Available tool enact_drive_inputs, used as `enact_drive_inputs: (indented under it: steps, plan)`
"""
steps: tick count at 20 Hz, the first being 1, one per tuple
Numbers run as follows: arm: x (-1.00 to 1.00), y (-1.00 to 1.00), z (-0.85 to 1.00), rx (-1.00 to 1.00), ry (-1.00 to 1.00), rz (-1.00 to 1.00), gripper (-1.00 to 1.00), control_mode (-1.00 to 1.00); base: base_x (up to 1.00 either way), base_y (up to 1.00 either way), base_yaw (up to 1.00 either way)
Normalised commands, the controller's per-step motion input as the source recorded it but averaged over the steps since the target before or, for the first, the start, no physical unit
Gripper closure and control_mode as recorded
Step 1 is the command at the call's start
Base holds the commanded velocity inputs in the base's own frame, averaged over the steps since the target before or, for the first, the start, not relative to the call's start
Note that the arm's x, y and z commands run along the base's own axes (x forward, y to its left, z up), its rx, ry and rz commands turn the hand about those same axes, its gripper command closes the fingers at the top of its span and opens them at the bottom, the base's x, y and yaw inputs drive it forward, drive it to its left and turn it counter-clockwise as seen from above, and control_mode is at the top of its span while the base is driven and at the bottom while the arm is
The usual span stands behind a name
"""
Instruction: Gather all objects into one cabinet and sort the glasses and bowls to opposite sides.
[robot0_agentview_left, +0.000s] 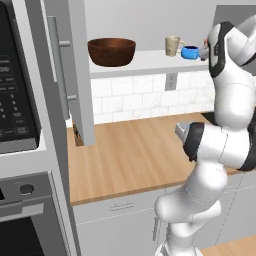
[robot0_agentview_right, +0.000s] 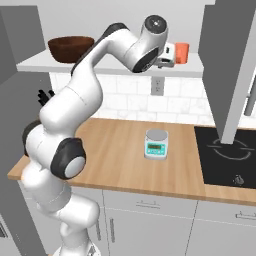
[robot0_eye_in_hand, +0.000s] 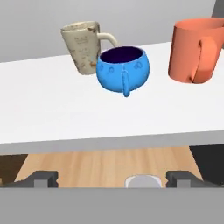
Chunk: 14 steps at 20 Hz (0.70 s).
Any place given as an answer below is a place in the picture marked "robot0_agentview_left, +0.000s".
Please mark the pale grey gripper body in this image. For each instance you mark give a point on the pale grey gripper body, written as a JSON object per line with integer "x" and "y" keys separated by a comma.
{"x": 203, "y": 54}

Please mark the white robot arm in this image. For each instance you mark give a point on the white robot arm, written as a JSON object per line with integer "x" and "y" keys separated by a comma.
{"x": 230, "y": 100}

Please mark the plain grey cabinet door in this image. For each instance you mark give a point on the plain grey cabinet door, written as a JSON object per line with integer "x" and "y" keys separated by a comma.
{"x": 221, "y": 15}

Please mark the white cabinet shelf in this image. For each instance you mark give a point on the white cabinet shelf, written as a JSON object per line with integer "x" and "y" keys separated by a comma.
{"x": 150, "y": 65}

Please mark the blue cup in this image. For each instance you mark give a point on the blue cup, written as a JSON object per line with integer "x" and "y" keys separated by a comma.
{"x": 190, "y": 53}

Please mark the beige mug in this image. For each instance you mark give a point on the beige mug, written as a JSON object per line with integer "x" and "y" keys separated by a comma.
{"x": 171, "y": 46}

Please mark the black hob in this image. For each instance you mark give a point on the black hob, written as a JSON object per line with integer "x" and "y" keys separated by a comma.
{"x": 208, "y": 117}

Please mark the brown wooden bowl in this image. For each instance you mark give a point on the brown wooden bowl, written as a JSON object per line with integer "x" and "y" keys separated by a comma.
{"x": 111, "y": 53}

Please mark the grey lower cupboard run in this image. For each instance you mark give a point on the grey lower cupboard run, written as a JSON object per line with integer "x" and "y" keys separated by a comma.
{"x": 238, "y": 210}

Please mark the grey drawer front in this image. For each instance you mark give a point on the grey drawer front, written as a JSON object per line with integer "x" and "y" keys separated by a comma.
{"x": 100, "y": 208}

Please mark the black microwave oven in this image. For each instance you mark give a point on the black microwave oven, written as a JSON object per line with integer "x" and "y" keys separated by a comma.
{"x": 16, "y": 76}

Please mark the grey lower cupboard door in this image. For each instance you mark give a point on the grey lower cupboard door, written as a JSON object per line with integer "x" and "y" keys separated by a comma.
{"x": 116, "y": 236}

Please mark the black oven knob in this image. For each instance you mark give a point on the black oven knob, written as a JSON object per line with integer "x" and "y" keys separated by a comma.
{"x": 26, "y": 189}

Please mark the silver oven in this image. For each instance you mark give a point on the silver oven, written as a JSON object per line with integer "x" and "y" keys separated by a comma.
{"x": 26, "y": 216}

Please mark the grey wall socket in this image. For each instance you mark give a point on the grey wall socket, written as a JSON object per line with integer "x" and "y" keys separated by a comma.
{"x": 171, "y": 81}

